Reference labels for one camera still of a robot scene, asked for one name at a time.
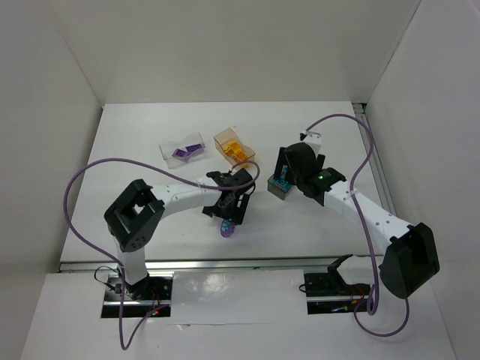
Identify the grey translucent container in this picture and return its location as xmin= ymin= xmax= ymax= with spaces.
xmin=267 ymin=175 xmax=293 ymax=200

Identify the purple oval flower lego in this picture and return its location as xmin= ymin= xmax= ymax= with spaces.
xmin=220 ymin=220 xmax=236 ymax=238

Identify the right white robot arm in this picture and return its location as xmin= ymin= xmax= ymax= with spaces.
xmin=274 ymin=142 xmax=440 ymax=299

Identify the orange translucent container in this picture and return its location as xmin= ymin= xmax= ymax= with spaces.
xmin=213 ymin=128 xmax=256 ymax=165

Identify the purple studded lego brick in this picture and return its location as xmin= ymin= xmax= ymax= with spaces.
xmin=185 ymin=143 xmax=204 ymax=153

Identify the yellow studded lego brick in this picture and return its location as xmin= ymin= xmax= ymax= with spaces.
xmin=231 ymin=149 xmax=249 ymax=164

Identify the yellow smiley lego brick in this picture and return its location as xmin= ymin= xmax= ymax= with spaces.
xmin=223 ymin=142 xmax=242 ymax=157

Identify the purple hollow lego brick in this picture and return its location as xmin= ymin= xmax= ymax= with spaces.
xmin=172 ymin=148 xmax=190 ymax=160

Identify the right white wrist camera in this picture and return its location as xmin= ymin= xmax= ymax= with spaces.
xmin=300 ymin=130 xmax=322 ymax=153

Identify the clear plastic container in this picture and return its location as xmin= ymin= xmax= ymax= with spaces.
xmin=159 ymin=132 xmax=206 ymax=169

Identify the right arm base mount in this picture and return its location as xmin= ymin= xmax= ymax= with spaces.
xmin=298 ymin=254 xmax=371 ymax=315

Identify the aluminium side rail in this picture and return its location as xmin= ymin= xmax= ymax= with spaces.
xmin=352 ymin=103 xmax=397 ymax=215

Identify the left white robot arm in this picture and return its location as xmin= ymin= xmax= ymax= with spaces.
xmin=103 ymin=169 xmax=255 ymax=299

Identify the small teal lego brick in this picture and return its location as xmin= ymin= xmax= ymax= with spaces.
xmin=280 ymin=165 xmax=288 ymax=179

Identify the aluminium front rail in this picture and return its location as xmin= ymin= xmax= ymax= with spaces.
xmin=58 ymin=256 xmax=383 ymax=272

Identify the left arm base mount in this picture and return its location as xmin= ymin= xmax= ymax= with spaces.
xmin=93 ymin=265 xmax=173 ymax=319

